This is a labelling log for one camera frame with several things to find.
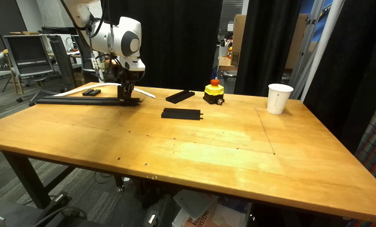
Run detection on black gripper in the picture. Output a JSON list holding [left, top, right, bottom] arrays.
[[114, 69, 137, 101]]

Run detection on wide black grooved block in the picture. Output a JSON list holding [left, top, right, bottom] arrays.
[[102, 96, 141, 108]]

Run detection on black grooved track piece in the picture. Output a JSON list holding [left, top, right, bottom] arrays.
[[160, 108, 204, 122], [28, 95, 70, 106], [66, 96, 105, 106], [165, 89, 196, 105]]

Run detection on short black grooved piece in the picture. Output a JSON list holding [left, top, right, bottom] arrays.
[[80, 89, 102, 98]]

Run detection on dark office chair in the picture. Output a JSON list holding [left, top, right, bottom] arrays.
[[47, 35, 78, 93]]

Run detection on wide black curtain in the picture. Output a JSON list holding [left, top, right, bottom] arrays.
[[103, 0, 223, 93]]

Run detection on grey mesh office chair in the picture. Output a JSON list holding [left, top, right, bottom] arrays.
[[2, 33, 56, 105]]

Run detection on brown cardboard box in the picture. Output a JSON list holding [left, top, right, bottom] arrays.
[[229, 13, 248, 59]]

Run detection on grey box under table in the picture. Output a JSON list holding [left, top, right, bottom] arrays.
[[170, 188, 252, 227]]

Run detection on black table leg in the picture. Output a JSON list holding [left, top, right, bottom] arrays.
[[1, 151, 78, 211]]

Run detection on narrow black curtain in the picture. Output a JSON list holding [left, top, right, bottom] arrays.
[[233, 0, 302, 98]]

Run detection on white paper cup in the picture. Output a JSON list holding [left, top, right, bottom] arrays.
[[266, 82, 295, 117]]

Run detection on white cable strip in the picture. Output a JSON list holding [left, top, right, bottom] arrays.
[[51, 82, 156, 101]]

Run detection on white frame post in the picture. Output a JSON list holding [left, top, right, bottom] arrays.
[[300, 0, 346, 103]]

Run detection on black curtain beside colourful wall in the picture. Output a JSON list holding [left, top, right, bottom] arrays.
[[302, 0, 376, 153]]

